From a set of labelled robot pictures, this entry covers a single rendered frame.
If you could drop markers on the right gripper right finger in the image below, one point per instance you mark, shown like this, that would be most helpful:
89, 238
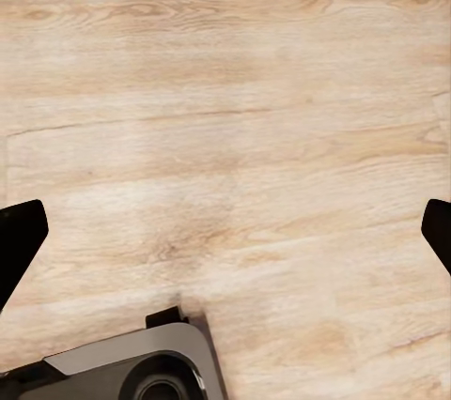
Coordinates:
436, 227

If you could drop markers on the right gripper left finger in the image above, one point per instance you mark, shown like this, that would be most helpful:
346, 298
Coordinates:
23, 228

